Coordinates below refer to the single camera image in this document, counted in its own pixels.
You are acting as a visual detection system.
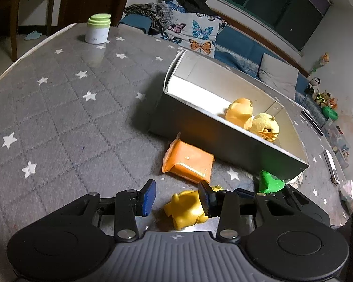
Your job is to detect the green plush toy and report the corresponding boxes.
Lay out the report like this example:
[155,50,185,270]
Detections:
[322,106,339,121]

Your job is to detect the small yellow duck toy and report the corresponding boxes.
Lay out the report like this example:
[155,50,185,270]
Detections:
[164,185,222,230]

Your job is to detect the large orange-yellow duck toy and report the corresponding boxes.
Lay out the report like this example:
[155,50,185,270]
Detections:
[225,98,255,130]

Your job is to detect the black clothes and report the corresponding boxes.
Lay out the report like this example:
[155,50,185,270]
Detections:
[167,0,212,15]

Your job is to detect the striped grey cloth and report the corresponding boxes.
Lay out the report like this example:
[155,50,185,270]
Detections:
[124,2,172,36]

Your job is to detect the blue cloth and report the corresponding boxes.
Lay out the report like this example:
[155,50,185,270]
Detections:
[24,30,43,41]

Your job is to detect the blue sofa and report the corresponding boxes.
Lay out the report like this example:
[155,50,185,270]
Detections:
[118,15,312,106]

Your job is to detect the butterfly print pillow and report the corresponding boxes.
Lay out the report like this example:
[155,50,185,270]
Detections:
[153,0,227,59]

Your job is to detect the panda plush toy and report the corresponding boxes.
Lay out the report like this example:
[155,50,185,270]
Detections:
[305,76,322,94]

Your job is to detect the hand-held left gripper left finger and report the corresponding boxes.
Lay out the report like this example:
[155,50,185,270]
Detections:
[51,180,156,242]

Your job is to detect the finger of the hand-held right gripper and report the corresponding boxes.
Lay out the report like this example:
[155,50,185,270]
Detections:
[234,187,256,201]

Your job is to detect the black stick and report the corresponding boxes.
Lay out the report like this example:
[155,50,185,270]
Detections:
[301,109,324,137]

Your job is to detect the clear plastic storage box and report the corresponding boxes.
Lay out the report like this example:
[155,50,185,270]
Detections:
[324,120,352,169]

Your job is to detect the yellow plush chick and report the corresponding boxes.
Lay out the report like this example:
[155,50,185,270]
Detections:
[244,112,280,143]

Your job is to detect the white plastic bag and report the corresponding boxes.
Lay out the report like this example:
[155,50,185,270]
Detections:
[340,179,353,212]

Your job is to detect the dark window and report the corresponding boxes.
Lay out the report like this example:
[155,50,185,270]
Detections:
[207,0,333,53]

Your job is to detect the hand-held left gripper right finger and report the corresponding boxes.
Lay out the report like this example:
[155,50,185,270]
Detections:
[198,180,330,243]

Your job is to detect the flower wall toy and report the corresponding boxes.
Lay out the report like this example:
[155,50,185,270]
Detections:
[310,52,330,75]

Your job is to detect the white jar with green lid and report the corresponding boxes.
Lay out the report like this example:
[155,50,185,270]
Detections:
[85,13,112,44]

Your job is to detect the grey cushion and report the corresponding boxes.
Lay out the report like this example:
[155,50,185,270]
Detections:
[257,53,300,99]

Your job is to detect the orange toy block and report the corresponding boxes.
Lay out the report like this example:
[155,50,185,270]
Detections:
[161,132,215,184]

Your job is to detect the small plush toys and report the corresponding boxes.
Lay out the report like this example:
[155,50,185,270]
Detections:
[313,91,339,108]

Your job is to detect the grey cardboard box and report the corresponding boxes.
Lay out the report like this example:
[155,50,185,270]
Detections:
[148,49,310,184]

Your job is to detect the green plastic toy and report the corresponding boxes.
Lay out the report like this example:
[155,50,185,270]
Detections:
[258,170,285,194]

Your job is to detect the white remote control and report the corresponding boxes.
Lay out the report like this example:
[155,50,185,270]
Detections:
[323,149,340,186]

